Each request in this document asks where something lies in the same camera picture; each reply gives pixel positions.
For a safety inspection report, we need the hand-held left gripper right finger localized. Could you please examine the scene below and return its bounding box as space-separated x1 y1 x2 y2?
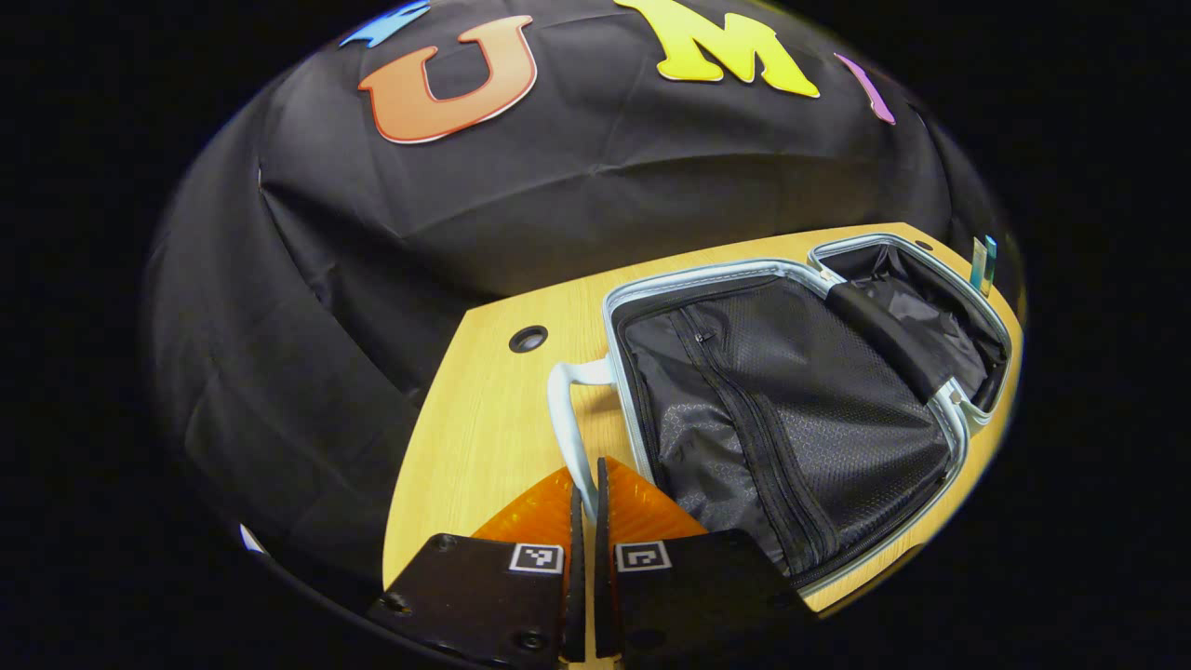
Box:
594 456 820 663

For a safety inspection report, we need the black backdrop cloth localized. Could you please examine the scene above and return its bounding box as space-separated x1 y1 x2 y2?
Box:
140 0 1024 615

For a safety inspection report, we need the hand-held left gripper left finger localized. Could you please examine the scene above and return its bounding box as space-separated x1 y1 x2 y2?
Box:
366 465 587 663

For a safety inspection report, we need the light blue suitcase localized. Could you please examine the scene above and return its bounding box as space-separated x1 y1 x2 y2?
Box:
547 233 1015 596

